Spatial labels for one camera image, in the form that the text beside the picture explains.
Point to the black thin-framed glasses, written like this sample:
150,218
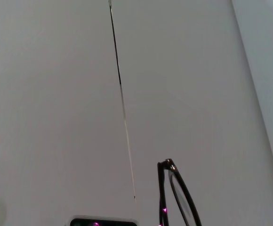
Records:
162,188

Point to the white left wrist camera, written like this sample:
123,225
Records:
103,222

